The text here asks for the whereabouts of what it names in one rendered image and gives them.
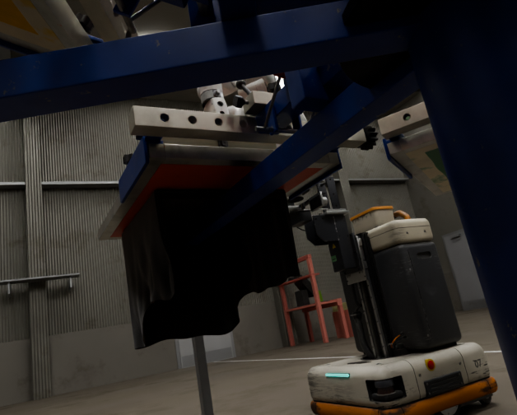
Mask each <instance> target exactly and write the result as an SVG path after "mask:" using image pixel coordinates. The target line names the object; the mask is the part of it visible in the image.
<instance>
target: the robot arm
mask: <svg viewBox="0 0 517 415"><path fill-rule="evenodd" d="M244 81H245V83H246V87H247V88H248V89H249V90H250V91H262V92H267V87H268V83H273V82H276V81H277V79H276V77H275V76H274V75H267V76H262V77H254V78H249V79H244ZM236 82H237V81H234V82H226V83H221V84H216V85H211V86H203V87H198V89H197V92H198V97H199V98H200V100H201V101H202V106H203V108H204V112H208V113H218V114H229V111H228V108H227V105H226V102H225V99H224V96H228V95H230V94H232V93H234V92H235V91H238V94H239V96H242V97H244V99H245V98H246V97H247V96H248V95H247V94H246V93H245V92H244V91H243V90H239V89H238V88H237V87H236ZM300 119H301V121H306V118H305V116H304V115H303V113H302V114H300ZM217 141H218V146H219V147H229V146H228V141H221V140H217Z"/></svg>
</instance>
